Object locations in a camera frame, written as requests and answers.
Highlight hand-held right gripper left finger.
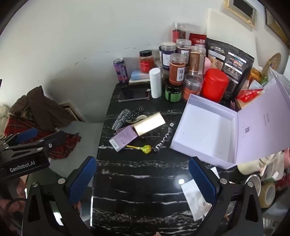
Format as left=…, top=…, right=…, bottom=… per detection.
left=23, top=156, right=98, bottom=236

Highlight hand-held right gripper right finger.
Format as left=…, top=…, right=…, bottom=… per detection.
left=188, top=156, right=264, bottom=236

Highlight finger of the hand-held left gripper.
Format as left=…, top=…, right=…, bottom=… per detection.
left=5, top=130, right=67, bottom=159
left=0, top=128, right=38, bottom=150

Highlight lavender gift box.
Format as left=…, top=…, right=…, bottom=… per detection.
left=169, top=68, right=290, bottom=170

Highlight slim black box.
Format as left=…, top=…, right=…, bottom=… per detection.
left=152, top=122, right=175, bottom=153

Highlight small purple box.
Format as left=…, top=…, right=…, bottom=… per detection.
left=109, top=125, right=138, bottom=152

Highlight yellow lollipop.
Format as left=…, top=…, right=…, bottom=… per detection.
left=126, top=145, right=152, bottom=155

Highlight checkered hair tie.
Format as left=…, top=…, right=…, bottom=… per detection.
left=112, top=109, right=131, bottom=130

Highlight gold rectangular box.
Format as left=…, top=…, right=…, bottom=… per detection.
left=132, top=112, right=166, bottom=137

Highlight black polka-dot scrunchie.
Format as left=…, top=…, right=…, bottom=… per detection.
left=127, top=105, right=144, bottom=124

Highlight person's left hand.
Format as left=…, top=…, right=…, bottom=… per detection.
left=0, top=177, right=28, bottom=215

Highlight red plaid cloth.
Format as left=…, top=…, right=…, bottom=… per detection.
left=3, top=116, right=82, bottom=159

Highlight white plastic bag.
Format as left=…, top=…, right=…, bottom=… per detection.
left=180, top=167, right=227, bottom=220

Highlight brown cloth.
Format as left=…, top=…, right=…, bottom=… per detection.
left=10, top=86, right=73, bottom=132

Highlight cream soft item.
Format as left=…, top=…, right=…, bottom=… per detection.
left=237, top=158, right=270, bottom=175

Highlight silver tape roll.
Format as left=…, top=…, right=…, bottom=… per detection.
left=245, top=174, right=262, bottom=196

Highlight beige tape roll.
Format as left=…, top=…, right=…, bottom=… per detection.
left=258, top=183, right=276, bottom=209

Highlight pink container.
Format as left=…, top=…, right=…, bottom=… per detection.
left=280, top=147, right=290, bottom=169

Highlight green jar with black lid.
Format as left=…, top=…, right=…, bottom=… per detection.
left=165, top=82, right=183, bottom=102

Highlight short clear jar orange label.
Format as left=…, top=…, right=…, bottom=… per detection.
left=182, top=74, right=204, bottom=101

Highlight smartphone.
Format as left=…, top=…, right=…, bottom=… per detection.
left=118, top=87, right=150, bottom=102

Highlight red canister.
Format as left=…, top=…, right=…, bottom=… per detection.
left=201, top=69, right=229, bottom=103

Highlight purple drink can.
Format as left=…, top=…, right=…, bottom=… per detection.
left=113, top=58, right=129, bottom=86

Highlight red snack packet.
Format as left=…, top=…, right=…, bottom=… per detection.
left=236, top=88, right=264, bottom=102

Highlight white cylinder bottle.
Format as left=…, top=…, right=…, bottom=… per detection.
left=149, top=68, right=162, bottom=99

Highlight blue pink gradient case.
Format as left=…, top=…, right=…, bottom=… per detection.
left=130, top=69, right=151, bottom=81

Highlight clear plastic packet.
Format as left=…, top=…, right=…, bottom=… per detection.
left=248, top=78, right=276, bottom=93

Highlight clear jar of orange peel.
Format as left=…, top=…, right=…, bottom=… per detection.
left=169, top=53, right=187, bottom=86

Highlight orange packet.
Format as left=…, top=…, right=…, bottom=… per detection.
left=249, top=68, right=263, bottom=85

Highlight black snack pouch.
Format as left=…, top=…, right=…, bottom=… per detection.
left=205, top=37, right=255, bottom=100

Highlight tall clear jar brown label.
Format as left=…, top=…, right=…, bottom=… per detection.
left=189, top=45, right=206, bottom=75

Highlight black-lid jar red contents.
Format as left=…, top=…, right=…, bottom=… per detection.
left=139, top=50, right=154, bottom=73

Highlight clear jar blue label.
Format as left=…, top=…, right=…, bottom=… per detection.
left=160, top=42, right=177, bottom=70

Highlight clear jar dark contents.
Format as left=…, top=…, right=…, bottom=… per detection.
left=176, top=39, right=192, bottom=62

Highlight woven round mat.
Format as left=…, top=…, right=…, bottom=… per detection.
left=262, top=53, right=282, bottom=78

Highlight red pouch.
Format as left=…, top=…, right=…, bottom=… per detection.
left=189, top=33, right=207, bottom=46

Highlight clear jar red label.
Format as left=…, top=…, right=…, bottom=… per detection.
left=172, top=22, right=187, bottom=43

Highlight white foam board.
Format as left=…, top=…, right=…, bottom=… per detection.
left=207, top=8, right=256, bottom=59

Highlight wooden frame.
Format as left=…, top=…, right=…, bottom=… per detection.
left=58, top=102, right=85, bottom=122

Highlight dark picture frame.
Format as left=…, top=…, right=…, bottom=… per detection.
left=265, top=8, right=289, bottom=43

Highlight gold picture frame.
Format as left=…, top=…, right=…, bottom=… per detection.
left=223, top=0, right=257, bottom=28

